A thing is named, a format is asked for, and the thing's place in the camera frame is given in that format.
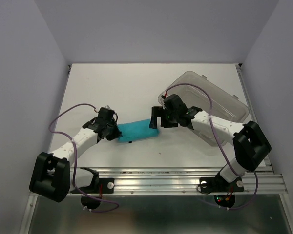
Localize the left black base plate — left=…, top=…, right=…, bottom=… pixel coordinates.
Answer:
left=78, top=177, right=115, bottom=194

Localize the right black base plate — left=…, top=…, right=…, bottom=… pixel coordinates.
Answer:
left=196, top=176, right=244, bottom=195

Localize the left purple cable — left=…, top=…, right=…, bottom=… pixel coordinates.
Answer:
left=49, top=103, right=120, bottom=213

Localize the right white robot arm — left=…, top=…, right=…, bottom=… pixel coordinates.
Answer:
left=149, top=94, right=272, bottom=193

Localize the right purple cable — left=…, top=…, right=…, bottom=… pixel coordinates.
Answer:
left=162, top=83, right=259, bottom=212

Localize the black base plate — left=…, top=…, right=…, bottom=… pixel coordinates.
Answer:
left=78, top=177, right=115, bottom=194
left=196, top=176, right=244, bottom=195

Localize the purple cable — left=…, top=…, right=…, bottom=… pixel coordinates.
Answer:
left=162, top=83, right=259, bottom=212
left=49, top=103, right=120, bottom=213

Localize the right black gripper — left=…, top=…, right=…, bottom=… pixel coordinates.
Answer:
left=149, top=105, right=178, bottom=128

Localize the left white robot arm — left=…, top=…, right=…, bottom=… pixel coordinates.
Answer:
left=29, top=107, right=121, bottom=202

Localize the clear plastic bin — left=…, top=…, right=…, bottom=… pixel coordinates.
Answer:
left=157, top=71, right=250, bottom=147

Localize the turquoise t shirt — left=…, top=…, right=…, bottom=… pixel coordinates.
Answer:
left=118, top=119, right=160, bottom=143

